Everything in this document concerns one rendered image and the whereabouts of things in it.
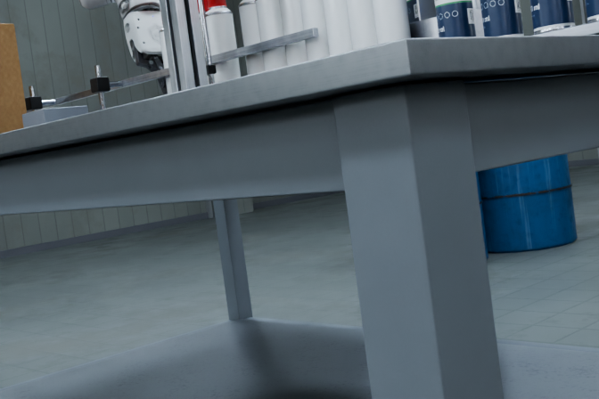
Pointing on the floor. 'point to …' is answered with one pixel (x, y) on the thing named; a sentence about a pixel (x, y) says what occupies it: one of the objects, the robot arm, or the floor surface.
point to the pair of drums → (527, 206)
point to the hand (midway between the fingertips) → (167, 81)
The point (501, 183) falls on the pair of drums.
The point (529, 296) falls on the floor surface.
